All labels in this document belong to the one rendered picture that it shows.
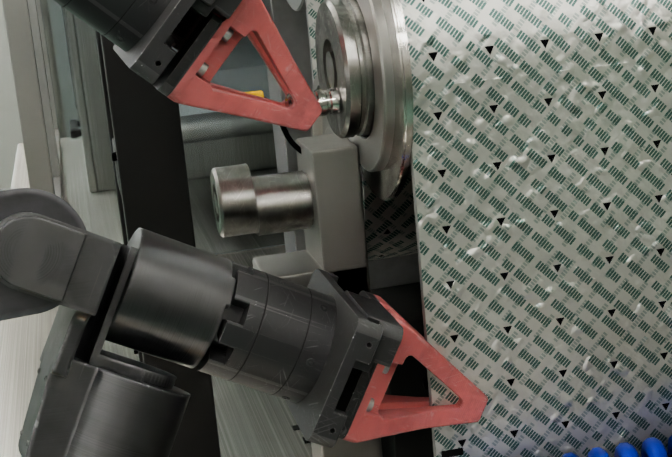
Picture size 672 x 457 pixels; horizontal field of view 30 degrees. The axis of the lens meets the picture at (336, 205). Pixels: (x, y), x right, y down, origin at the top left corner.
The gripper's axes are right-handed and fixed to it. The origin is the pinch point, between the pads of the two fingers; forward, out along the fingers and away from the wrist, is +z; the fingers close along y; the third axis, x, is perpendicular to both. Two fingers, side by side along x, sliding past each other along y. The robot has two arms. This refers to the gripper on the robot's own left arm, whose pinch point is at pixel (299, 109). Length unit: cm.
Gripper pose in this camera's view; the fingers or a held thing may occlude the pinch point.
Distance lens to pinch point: 66.2
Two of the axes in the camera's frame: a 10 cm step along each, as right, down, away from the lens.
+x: 5.9, -8.1, -0.3
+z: 7.7, 5.5, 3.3
